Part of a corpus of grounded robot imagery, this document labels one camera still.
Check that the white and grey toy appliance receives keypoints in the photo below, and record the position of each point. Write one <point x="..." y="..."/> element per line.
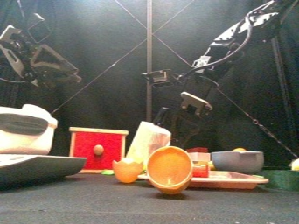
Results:
<point x="23" y="131"/>

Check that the dark green box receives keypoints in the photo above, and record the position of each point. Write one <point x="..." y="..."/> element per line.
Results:
<point x="282" y="179"/>

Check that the grey bowl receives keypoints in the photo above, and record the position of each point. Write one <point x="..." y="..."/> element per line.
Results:
<point x="238" y="162"/>

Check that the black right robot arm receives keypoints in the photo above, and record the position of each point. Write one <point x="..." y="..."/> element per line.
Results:
<point x="241" y="32"/>

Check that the yellow round toy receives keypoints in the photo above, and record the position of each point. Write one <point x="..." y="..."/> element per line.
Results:
<point x="295" y="164"/>

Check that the small orange eggshell half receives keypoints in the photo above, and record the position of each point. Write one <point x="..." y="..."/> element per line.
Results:
<point x="127" y="170"/>

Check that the large orange eggshell half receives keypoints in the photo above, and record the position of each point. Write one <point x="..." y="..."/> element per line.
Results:
<point x="170" y="169"/>

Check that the pink flat tray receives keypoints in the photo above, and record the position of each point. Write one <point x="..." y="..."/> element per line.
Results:
<point x="230" y="179"/>

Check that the pink and red toy block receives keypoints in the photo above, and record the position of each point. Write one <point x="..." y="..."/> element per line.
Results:
<point x="199" y="155"/>

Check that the red wooden drawer box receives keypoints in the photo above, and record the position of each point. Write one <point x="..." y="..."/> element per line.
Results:
<point x="98" y="147"/>

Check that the yellow toy in bowl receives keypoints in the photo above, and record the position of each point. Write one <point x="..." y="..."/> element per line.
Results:
<point x="239" y="149"/>

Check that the vertical metal frame pole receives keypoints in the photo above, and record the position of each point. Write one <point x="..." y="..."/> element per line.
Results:
<point x="149" y="43"/>

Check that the small green toy piece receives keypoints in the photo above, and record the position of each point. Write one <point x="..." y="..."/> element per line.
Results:
<point x="107" y="172"/>

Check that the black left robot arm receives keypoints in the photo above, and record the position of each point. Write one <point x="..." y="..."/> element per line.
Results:
<point x="10" y="11"/>

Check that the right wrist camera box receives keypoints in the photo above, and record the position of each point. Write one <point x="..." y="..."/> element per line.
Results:
<point x="158" y="77"/>

